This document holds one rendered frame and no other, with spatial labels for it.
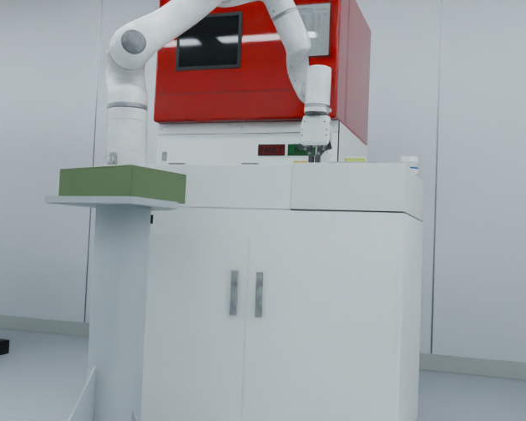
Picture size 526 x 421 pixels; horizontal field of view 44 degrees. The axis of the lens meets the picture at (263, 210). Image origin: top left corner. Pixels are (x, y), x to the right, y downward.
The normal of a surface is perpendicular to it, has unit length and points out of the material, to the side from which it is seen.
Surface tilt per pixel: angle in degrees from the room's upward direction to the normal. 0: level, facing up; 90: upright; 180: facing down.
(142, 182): 90
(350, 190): 90
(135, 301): 90
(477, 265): 90
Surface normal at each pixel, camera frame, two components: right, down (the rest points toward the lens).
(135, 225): 0.59, -0.02
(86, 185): -0.46, -0.07
